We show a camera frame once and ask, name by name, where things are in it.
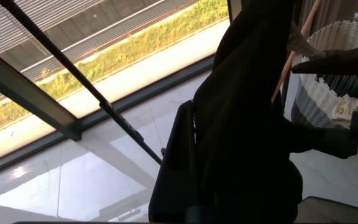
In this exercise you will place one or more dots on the black clothes rack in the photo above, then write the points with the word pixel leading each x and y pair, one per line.
pixel 73 70

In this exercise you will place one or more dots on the white laundry basket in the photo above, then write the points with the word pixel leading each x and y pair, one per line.
pixel 319 81

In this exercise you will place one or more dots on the window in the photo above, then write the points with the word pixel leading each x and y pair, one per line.
pixel 26 91

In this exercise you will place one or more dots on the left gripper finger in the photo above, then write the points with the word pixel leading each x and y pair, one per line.
pixel 172 193

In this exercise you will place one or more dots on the beige curtain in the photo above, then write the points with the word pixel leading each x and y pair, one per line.
pixel 346 9

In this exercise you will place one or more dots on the pink clothes hanger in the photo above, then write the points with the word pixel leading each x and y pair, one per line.
pixel 310 18

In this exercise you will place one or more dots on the black garment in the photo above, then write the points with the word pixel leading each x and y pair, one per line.
pixel 244 109

